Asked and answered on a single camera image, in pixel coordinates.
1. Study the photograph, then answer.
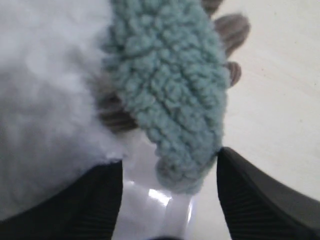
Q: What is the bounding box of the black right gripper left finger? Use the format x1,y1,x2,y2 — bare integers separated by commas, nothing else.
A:
0,162,123,240

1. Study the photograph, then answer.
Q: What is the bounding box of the white plush snowman toy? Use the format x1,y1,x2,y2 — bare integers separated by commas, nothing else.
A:
0,0,251,222

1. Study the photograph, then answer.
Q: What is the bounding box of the white plastic tray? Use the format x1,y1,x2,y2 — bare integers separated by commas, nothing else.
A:
112,129,195,240

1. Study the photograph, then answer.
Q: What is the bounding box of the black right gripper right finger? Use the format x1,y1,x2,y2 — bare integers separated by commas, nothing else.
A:
216,147,320,240

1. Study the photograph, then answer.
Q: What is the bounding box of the teal fluffy scarf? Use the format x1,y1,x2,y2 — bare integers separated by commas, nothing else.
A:
99,0,230,194

